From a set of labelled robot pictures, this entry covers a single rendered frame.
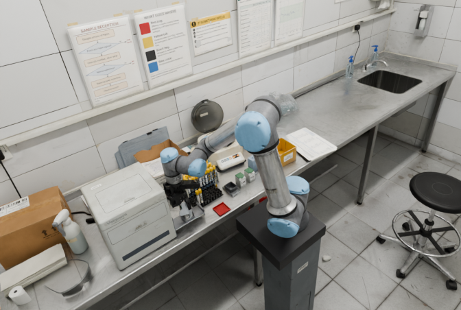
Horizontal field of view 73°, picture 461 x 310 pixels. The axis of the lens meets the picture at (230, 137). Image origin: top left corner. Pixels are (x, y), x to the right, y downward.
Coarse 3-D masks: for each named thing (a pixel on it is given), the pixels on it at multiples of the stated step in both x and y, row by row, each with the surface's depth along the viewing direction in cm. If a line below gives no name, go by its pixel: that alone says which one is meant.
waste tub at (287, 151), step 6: (282, 138) 191; (282, 144) 193; (288, 144) 187; (282, 150) 195; (288, 150) 179; (294, 150) 182; (282, 156) 178; (288, 156) 181; (294, 156) 185; (282, 162) 180; (288, 162) 184
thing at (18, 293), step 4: (16, 288) 124; (20, 288) 124; (12, 292) 123; (16, 292) 123; (20, 292) 122; (24, 292) 124; (12, 296) 121; (16, 296) 121; (20, 296) 122; (24, 296) 123; (28, 296) 124; (12, 300) 123; (16, 300) 122; (20, 300) 123; (24, 300) 123; (28, 300) 124; (16, 304) 123; (20, 304) 124
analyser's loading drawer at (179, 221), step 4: (192, 208) 155; (196, 208) 155; (200, 208) 154; (192, 212) 149; (196, 212) 153; (200, 212) 153; (204, 212) 152; (180, 216) 151; (184, 216) 147; (196, 216) 151; (176, 220) 149; (180, 220) 149; (184, 220) 149; (188, 220) 148; (192, 220) 149; (176, 224) 147; (180, 224) 147; (184, 224) 147; (176, 228) 145
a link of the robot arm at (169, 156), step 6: (168, 150) 129; (174, 150) 129; (162, 156) 126; (168, 156) 126; (174, 156) 127; (162, 162) 128; (168, 162) 127; (174, 162) 127; (168, 168) 128; (174, 168) 127; (168, 174) 130; (174, 174) 131
